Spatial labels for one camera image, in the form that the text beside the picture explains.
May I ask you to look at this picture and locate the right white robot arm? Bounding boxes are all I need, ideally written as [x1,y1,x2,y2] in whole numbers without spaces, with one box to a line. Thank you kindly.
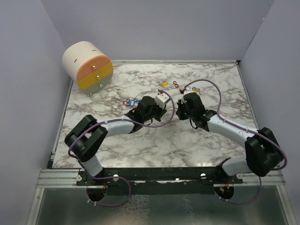
[176,92,284,183]

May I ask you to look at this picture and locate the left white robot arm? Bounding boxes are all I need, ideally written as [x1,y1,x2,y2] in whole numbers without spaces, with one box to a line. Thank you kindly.
[64,94,170,185]

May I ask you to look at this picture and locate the round pastel drawer cabinet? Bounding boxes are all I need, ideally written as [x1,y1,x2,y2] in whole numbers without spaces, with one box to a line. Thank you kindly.
[62,41,113,96]

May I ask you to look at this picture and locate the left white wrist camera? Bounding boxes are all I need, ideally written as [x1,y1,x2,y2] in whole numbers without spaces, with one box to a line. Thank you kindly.
[155,93,170,109]

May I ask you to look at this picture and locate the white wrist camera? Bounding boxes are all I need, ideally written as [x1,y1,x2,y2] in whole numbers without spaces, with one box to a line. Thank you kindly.
[180,86,194,95]
[155,93,170,109]

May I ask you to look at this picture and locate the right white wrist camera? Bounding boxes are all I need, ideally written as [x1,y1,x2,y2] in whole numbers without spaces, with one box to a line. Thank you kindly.
[180,86,194,95]

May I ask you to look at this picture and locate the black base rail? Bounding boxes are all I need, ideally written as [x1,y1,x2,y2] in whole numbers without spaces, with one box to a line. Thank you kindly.
[76,166,242,195]

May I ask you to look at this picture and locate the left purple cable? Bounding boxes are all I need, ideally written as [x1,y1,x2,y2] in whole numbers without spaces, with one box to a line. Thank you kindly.
[67,89,175,207]

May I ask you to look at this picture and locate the purple cable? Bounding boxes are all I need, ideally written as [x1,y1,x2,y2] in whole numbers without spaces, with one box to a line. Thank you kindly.
[181,79,289,204]
[67,89,175,207]

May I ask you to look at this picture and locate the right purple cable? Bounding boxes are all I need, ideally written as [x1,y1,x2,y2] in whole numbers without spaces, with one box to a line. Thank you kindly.
[181,79,289,204]

